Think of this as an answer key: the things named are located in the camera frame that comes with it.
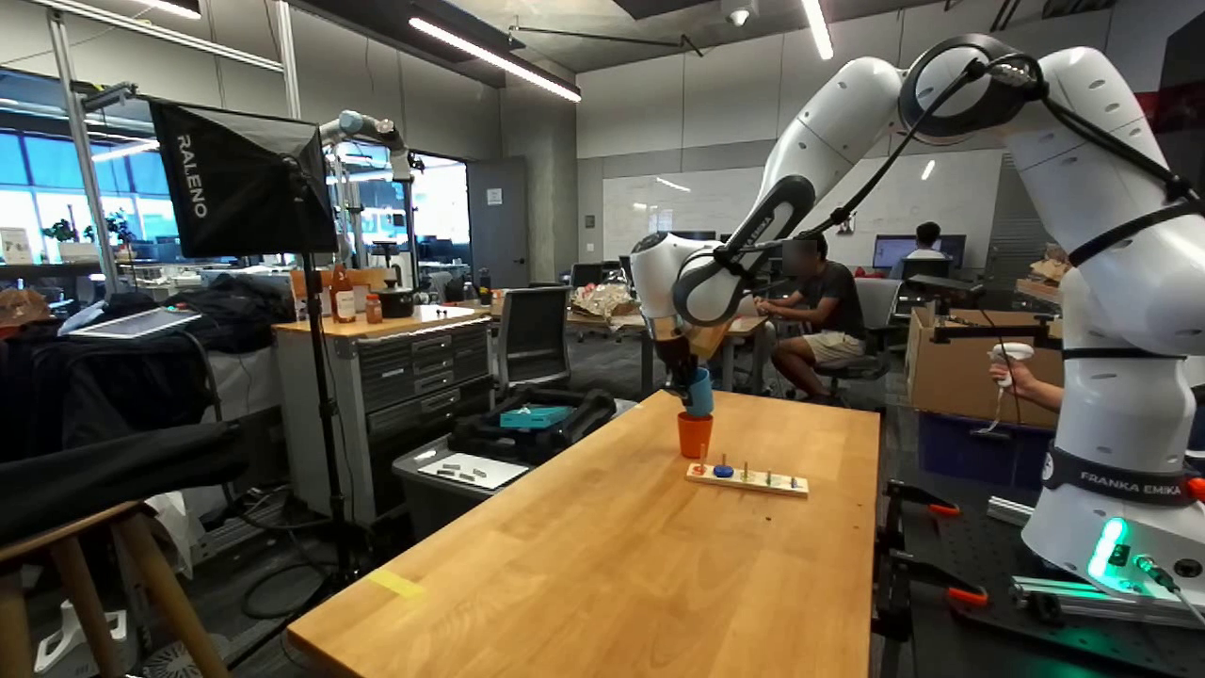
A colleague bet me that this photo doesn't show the orange handled clamp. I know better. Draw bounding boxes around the orange handled clamp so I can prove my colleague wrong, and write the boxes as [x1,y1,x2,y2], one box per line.
[876,557,990,613]
[884,478,963,522]

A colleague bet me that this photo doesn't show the grey drawer cabinet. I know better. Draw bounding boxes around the grey drawer cabinet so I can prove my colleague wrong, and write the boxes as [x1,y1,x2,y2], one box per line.
[270,304,492,527]

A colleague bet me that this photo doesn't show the wooden stool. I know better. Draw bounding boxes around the wooden stool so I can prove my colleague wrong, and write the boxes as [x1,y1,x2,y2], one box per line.
[0,501,228,678]

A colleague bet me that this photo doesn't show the seated person dark shirt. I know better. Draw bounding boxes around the seated person dark shirt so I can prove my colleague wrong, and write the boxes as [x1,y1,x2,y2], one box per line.
[756,232,865,403]

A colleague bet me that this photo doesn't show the teal case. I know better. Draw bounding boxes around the teal case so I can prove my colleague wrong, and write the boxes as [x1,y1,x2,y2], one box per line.
[496,403,575,432]

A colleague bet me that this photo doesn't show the cardboard box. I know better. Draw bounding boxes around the cardboard box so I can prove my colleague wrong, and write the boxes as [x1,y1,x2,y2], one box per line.
[905,304,1061,432]

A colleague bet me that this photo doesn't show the orange plastic cup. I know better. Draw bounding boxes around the orange plastic cup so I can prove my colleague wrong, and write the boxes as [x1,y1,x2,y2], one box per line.
[678,413,713,458]

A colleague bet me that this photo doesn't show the blue plastic cup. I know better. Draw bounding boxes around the blue plastic cup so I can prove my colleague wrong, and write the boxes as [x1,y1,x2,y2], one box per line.
[685,365,714,419]

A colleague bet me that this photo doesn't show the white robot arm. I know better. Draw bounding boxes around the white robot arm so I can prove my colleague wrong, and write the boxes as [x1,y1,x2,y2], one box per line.
[629,35,1205,604]

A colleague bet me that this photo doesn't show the black softbox studio light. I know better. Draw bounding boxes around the black softbox studio light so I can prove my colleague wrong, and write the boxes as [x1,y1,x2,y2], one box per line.
[146,99,339,257]

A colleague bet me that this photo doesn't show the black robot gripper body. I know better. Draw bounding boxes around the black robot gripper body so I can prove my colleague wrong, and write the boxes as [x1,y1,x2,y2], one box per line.
[655,333,700,375]

